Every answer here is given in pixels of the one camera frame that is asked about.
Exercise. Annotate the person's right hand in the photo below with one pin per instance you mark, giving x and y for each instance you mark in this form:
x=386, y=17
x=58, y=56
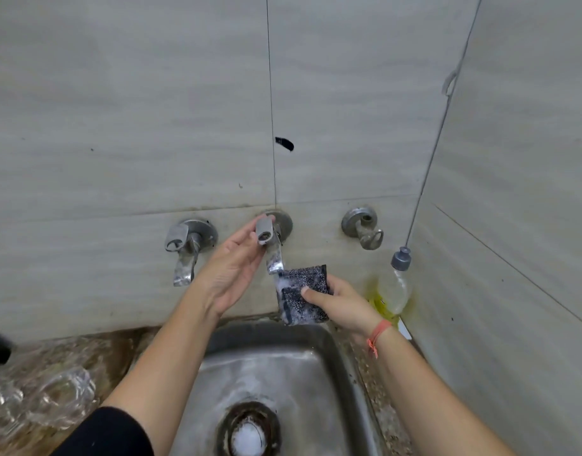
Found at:
x=348, y=306

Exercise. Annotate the person's left hand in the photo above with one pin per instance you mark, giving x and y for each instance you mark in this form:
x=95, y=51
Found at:
x=229, y=275

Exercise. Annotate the yellow dish soap bottle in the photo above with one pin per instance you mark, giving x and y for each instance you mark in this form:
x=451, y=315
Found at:
x=393, y=292

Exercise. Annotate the dark speckled sponge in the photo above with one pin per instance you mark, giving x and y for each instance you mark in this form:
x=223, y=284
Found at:
x=305, y=280

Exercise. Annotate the clear glass cup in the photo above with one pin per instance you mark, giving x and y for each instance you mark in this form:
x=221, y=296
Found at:
x=60, y=396
x=3, y=408

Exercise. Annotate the person's right forearm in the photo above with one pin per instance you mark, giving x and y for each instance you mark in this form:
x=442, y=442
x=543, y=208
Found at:
x=428, y=398

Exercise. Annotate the person's left forearm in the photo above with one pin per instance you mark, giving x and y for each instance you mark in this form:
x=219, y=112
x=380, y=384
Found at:
x=162, y=375

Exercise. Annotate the orange wrist thread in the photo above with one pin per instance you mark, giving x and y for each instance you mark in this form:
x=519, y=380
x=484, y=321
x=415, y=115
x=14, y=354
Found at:
x=378, y=334

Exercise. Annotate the stainless steel sink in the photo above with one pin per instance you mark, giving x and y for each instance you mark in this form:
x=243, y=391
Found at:
x=310, y=365

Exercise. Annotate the black tape piece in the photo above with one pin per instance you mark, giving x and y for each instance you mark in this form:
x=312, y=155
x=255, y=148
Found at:
x=284, y=143

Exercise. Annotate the metal sink drain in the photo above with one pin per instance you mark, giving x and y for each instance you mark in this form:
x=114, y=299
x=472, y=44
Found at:
x=248, y=432

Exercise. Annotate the chrome wall tap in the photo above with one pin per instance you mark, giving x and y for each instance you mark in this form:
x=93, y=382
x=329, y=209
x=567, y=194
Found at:
x=188, y=239
x=274, y=254

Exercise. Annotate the grey wall valve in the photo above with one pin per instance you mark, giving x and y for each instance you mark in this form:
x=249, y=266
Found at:
x=359, y=223

